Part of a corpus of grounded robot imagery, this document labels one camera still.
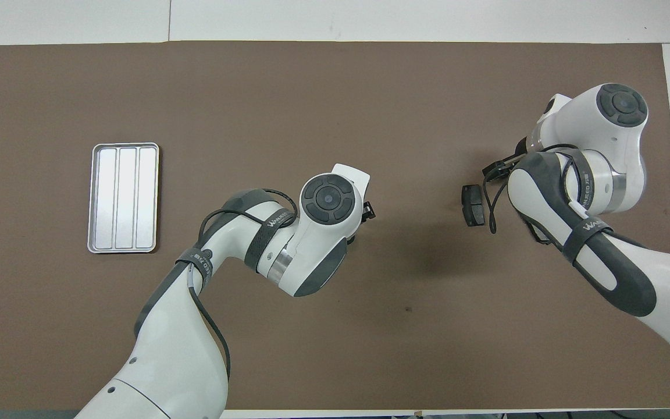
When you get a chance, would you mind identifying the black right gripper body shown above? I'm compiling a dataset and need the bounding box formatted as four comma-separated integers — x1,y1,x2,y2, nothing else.
482,152,526,180

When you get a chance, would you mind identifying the silver metal tray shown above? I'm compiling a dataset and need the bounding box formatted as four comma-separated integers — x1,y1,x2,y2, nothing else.
87,142,160,254

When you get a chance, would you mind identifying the dark grey rectangular brake pad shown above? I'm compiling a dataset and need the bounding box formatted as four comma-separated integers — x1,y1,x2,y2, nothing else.
461,184,486,228

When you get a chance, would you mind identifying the brown table mat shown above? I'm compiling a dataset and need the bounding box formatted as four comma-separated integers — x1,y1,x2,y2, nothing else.
0,41,670,411

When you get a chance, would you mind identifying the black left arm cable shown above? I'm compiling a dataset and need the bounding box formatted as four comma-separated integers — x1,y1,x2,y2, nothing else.
187,188,300,382

